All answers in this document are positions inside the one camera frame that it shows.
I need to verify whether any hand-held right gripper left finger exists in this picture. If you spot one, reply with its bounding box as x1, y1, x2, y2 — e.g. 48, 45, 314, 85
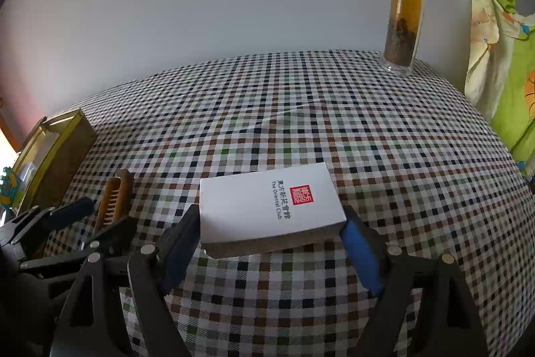
50, 204, 202, 357

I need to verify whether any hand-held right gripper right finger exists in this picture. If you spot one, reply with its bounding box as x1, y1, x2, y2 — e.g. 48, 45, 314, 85
339, 205, 490, 357

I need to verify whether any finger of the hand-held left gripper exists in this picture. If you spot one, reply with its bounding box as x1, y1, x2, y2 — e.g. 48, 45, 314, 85
19, 215, 138, 274
12, 196, 96, 246

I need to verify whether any brown wooden comb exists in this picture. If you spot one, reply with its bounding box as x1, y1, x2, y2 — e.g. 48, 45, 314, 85
93, 169, 134, 234

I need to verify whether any gold metal tin box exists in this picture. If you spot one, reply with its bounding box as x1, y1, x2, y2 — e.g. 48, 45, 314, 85
8, 109, 99, 215

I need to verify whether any white box with red label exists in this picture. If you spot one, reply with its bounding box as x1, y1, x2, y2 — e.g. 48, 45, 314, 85
199, 162, 347, 259

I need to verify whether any checkered tablecloth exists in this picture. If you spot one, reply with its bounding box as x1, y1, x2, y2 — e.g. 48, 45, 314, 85
42, 50, 535, 357

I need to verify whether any green printed cloth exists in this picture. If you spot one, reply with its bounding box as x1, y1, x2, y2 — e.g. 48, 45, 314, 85
465, 0, 535, 176

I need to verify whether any glass tea bottle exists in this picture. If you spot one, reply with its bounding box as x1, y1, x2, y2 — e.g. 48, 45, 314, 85
382, 0, 429, 74

